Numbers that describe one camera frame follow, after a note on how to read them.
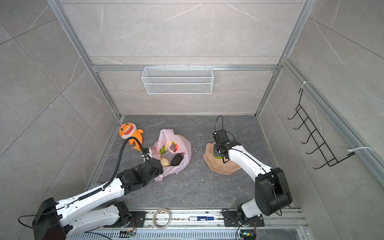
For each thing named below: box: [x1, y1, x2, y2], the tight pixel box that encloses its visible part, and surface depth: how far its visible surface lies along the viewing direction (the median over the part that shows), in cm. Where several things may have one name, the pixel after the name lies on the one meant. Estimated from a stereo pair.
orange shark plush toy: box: [119, 122, 144, 151], surface depth 103 cm
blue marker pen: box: [188, 216, 215, 221], surface depth 74 cm
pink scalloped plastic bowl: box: [203, 142, 241, 175], surface depth 94 cm
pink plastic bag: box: [151, 129, 192, 182], surface depth 88 cm
